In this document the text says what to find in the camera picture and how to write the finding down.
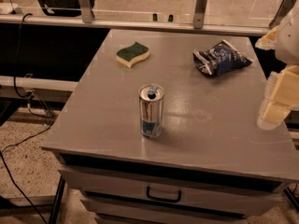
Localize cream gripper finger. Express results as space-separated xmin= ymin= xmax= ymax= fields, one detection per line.
xmin=257 ymin=64 xmax=299 ymax=131
xmin=255 ymin=26 xmax=278 ymax=50

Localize blue chip bag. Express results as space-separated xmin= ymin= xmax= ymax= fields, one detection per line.
xmin=192 ymin=39 xmax=253 ymax=77

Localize green and yellow sponge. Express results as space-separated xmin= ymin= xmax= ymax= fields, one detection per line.
xmin=116 ymin=42 xmax=150 ymax=68

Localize grey drawer cabinet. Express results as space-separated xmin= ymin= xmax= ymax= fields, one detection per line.
xmin=43 ymin=30 xmax=299 ymax=224

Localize silver energy drink can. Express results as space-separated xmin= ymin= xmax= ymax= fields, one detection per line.
xmin=138 ymin=84 xmax=164 ymax=138

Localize metal bracket right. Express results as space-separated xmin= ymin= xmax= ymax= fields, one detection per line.
xmin=269 ymin=0 xmax=297 ymax=29

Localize metal bracket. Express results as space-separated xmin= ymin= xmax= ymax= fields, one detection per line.
xmin=192 ymin=0 xmax=207 ymax=29
xmin=269 ymin=0 xmax=297 ymax=29
xmin=78 ymin=0 xmax=93 ymax=23

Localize metal bracket middle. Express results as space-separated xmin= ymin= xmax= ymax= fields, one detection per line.
xmin=192 ymin=0 xmax=207 ymax=29

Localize black drawer handle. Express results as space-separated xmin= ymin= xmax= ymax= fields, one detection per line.
xmin=146 ymin=186 xmax=182 ymax=203

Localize aluminium rail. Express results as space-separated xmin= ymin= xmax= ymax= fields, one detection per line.
xmin=0 ymin=14 xmax=270 ymax=37

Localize metal bracket left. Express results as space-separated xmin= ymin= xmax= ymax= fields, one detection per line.
xmin=78 ymin=0 xmax=93 ymax=23

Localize black cable on floor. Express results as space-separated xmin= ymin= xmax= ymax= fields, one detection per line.
xmin=0 ymin=12 xmax=60 ymax=224

